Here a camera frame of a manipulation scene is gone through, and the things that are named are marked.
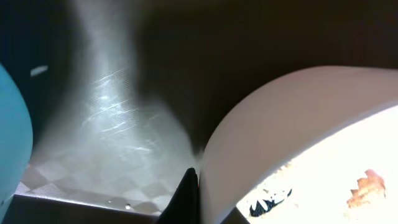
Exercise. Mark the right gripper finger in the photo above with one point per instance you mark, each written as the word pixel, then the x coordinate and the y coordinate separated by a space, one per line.
pixel 183 207

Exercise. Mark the spilled rice food waste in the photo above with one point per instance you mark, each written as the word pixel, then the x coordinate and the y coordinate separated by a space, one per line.
pixel 296 194

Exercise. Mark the dark brown serving tray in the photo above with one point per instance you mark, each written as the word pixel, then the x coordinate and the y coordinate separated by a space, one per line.
pixel 123 96

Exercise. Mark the light blue bowl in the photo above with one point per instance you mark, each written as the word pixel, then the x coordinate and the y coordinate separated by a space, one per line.
pixel 16 139

